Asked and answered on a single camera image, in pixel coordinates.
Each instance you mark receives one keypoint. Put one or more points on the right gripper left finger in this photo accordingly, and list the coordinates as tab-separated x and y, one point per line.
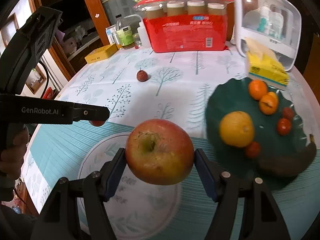
98	188

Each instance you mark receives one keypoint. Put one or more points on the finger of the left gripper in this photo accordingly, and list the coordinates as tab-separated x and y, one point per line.
28	110

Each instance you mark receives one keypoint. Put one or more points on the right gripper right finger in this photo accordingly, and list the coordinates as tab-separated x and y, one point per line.
223	188

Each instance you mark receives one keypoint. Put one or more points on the red-yellow apple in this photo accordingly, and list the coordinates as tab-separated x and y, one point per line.
159	152

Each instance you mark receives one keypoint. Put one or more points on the large red tomato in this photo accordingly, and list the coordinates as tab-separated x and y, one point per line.
284	126

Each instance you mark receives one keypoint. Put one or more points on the person's hand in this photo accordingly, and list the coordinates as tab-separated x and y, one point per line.
14	140

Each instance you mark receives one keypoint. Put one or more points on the small red cherry tomato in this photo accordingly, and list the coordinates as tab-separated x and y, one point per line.
253	150

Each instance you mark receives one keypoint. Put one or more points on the dark green scalloped plate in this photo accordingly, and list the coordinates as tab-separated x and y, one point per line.
234	96

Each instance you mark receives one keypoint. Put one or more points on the large yellow orange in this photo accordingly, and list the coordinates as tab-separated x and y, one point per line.
237	129

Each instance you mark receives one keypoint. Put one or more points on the brown overripe banana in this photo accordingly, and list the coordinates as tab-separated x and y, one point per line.
290	166

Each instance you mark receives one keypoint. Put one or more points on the yellow tin box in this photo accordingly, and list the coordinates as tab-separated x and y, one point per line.
101	53

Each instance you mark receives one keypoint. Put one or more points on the wooden glass cabinet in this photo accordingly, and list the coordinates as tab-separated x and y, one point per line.
82	17

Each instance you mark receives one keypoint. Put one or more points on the small yellow-orange mandarin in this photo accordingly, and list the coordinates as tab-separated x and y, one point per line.
268	104

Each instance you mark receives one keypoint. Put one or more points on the blue white small box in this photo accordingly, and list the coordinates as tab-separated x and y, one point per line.
109	32

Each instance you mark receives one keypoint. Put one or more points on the dark red lychee on plate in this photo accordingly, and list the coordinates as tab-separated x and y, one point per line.
288	113

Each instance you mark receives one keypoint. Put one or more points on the small metal can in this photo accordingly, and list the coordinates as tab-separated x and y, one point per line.
117	40

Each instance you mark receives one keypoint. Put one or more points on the orange mandarin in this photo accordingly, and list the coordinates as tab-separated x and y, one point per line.
257	89

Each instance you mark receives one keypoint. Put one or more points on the green label glass bottle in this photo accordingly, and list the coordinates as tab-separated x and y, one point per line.
124	32

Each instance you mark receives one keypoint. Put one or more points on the dark red lychee on table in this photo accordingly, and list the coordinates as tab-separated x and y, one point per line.
142	76

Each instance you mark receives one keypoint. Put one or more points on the small glass jar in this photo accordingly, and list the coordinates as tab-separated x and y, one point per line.
137	40

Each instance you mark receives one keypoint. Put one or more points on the white squeeze bottle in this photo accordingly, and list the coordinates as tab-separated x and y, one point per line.
142	31

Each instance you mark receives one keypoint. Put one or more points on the yellow tissue pack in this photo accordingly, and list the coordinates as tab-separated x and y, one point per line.
262	64

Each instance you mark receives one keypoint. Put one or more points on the red paper cup package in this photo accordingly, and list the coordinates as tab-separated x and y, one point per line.
185	25

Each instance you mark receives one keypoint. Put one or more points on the white plastic storage box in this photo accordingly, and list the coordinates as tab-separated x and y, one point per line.
277	24

